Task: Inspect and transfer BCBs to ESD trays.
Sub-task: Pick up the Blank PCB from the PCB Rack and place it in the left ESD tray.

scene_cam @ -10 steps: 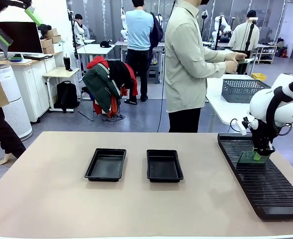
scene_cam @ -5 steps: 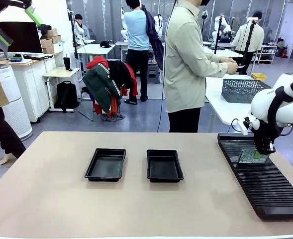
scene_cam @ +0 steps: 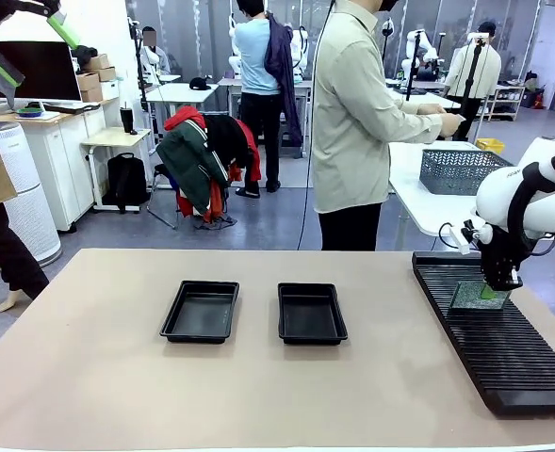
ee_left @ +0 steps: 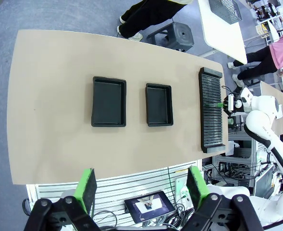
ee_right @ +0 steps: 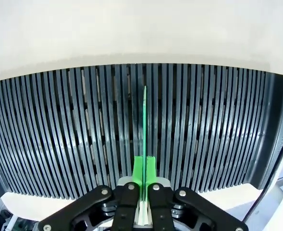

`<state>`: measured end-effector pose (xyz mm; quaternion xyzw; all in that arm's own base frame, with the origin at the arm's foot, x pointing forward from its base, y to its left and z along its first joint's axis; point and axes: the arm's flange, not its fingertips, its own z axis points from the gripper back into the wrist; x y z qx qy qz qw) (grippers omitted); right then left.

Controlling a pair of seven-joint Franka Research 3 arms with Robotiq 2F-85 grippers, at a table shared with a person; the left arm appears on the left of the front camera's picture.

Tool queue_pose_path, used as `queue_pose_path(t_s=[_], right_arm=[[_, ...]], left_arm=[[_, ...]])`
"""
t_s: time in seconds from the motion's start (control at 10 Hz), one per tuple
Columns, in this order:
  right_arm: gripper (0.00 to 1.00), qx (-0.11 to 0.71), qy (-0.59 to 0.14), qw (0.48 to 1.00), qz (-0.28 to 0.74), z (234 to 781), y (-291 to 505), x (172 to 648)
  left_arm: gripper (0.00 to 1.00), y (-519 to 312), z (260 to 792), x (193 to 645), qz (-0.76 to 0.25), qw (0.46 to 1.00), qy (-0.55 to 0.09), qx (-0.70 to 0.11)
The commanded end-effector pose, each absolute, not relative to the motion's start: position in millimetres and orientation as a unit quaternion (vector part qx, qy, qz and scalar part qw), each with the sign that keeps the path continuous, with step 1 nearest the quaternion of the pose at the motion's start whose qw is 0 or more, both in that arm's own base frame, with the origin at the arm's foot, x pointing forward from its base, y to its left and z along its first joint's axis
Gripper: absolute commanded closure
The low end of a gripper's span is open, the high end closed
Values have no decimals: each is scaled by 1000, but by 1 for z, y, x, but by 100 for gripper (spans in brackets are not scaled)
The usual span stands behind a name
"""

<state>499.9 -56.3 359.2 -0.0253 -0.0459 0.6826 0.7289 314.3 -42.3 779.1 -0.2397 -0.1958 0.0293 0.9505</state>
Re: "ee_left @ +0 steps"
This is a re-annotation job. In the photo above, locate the grey cable bundle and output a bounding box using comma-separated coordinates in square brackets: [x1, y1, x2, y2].
[141, 209, 195, 228]

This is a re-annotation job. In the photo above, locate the black tablet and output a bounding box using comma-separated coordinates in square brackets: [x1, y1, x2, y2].
[123, 190, 177, 224]

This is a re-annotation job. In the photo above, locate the black slotted board rack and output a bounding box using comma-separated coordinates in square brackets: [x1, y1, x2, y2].
[198, 67, 226, 154]

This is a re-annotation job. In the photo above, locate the grey mesh basket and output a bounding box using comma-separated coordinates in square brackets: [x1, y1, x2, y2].
[208, 0, 243, 25]

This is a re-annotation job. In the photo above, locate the grey plastic stool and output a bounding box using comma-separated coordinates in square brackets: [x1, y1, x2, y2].
[147, 21, 195, 52]

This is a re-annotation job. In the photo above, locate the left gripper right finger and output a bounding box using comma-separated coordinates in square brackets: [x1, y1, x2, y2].
[183, 166, 263, 231]

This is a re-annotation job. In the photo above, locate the white rounded table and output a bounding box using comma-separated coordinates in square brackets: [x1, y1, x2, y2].
[197, 0, 248, 64]

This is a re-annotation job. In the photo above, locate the person in beige shirt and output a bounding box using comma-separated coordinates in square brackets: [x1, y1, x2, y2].
[116, 0, 195, 41]

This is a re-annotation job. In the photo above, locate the white slatted aluminium frame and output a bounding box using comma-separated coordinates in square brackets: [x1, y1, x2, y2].
[25, 160, 203, 231]

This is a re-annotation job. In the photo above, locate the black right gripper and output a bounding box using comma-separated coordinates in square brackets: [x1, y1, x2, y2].
[217, 95, 230, 116]

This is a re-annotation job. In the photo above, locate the white power strip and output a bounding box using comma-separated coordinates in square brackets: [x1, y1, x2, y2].
[176, 179, 189, 205]

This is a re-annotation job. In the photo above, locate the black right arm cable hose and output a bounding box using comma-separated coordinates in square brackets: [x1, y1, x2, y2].
[243, 122, 283, 183]

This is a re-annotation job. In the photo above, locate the black plastic ESD tray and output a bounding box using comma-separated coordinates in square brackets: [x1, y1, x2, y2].
[91, 76, 127, 128]
[145, 82, 174, 128]

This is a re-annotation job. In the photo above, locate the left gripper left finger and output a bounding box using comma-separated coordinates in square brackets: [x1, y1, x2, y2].
[29, 168, 98, 231]

